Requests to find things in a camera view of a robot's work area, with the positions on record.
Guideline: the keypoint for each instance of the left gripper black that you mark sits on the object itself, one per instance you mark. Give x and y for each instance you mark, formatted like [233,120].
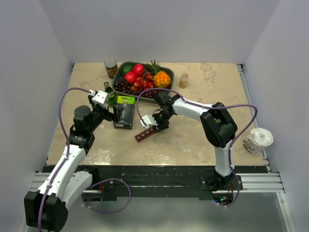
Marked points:
[110,116]

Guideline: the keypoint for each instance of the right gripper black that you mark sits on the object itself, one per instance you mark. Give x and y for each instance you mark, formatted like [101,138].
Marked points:
[161,126]

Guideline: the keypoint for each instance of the red weekly pill organizer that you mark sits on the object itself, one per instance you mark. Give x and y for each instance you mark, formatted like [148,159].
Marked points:
[145,134]

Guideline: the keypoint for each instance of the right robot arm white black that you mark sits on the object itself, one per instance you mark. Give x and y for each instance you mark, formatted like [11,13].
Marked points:
[218,125]

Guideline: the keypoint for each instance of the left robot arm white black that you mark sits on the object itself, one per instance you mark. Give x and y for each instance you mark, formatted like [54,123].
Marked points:
[48,207]

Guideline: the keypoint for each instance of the green glass bottle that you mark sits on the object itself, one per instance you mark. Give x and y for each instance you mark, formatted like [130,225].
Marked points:
[112,95]

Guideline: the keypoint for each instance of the razor box black green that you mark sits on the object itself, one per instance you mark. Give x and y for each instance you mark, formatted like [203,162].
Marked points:
[125,109]

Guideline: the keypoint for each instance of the purple grape bunch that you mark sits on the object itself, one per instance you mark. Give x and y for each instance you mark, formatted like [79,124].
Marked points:
[124,87]

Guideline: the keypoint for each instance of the clear glass jar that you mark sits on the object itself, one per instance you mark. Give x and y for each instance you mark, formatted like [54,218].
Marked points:
[183,80]

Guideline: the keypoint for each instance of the red apple lower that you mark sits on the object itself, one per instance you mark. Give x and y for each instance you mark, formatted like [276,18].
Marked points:
[130,77]

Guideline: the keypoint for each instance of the red apple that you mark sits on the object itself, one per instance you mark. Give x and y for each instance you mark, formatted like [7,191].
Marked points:
[138,69]
[130,77]

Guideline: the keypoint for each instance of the tin can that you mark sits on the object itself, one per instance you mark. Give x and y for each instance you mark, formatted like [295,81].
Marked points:
[111,67]

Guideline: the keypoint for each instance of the pineapple top green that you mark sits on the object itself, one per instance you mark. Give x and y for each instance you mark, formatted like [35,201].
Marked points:
[153,67]

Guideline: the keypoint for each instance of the green lime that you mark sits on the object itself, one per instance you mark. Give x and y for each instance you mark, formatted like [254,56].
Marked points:
[125,69]

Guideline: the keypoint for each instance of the red apple upper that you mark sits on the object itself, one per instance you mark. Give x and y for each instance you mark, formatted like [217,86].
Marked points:
[138,69]

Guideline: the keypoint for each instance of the white paper cup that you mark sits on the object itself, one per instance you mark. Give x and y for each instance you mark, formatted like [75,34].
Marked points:
[257,140]

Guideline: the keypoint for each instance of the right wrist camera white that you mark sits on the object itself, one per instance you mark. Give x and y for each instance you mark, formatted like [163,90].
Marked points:
[147,121]

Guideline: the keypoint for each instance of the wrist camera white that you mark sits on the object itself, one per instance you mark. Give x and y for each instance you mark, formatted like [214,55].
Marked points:
[147,121]
[99,97]

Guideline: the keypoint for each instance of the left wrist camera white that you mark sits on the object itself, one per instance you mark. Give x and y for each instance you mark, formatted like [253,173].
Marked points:
[99,97]

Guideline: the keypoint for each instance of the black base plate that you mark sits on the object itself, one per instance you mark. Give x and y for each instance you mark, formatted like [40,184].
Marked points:
[152,181]

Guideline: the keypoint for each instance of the aluminium rail frame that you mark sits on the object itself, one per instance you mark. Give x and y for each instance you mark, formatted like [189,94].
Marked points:
[184,143]

